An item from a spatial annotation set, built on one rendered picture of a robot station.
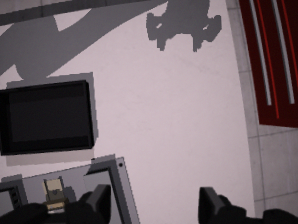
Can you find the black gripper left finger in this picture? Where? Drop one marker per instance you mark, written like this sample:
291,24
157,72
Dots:
79,212

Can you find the grey relay panel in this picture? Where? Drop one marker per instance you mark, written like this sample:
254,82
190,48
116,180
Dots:
60,188

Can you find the black parts tray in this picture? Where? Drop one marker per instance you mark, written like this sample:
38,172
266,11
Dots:
50,116

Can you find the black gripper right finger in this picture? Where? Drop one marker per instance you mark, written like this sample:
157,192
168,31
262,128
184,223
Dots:
210,204

